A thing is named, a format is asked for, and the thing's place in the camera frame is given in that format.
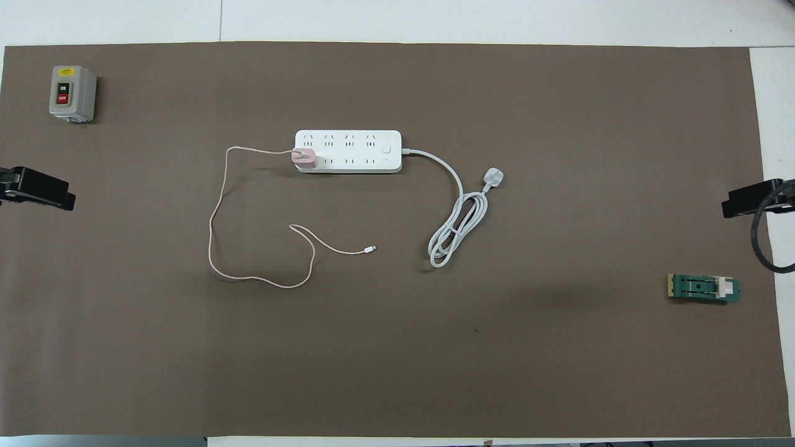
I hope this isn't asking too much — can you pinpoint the pink charging cable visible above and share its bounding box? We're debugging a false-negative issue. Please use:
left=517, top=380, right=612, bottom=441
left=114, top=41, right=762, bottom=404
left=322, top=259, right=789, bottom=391
left=208, top=146, right=377, bottom=289

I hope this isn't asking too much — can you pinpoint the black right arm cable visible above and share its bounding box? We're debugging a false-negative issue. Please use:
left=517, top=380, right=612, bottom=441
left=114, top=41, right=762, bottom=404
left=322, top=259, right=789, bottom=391
left=750, top=180, right=795, bottom=274

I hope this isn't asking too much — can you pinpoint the grey on-off switch box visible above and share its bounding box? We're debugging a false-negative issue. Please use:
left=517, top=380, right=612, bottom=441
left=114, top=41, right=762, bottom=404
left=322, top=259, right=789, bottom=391
left=49, top=66, right=98, bottom=123

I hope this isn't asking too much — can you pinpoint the brown table mat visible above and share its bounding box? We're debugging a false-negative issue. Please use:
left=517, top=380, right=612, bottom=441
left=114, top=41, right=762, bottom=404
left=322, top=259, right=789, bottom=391
left=0, top=42, right=791, bottom=438

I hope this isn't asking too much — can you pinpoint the white power cord with plug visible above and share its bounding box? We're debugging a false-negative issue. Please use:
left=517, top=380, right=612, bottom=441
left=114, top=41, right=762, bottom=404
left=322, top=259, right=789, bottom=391
left=401, top=148, right=504, bottom=269

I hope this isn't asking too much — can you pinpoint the white power strip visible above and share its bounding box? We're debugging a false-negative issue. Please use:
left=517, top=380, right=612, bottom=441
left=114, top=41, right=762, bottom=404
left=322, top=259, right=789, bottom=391
left=294, top=129, right=403, bottom=174

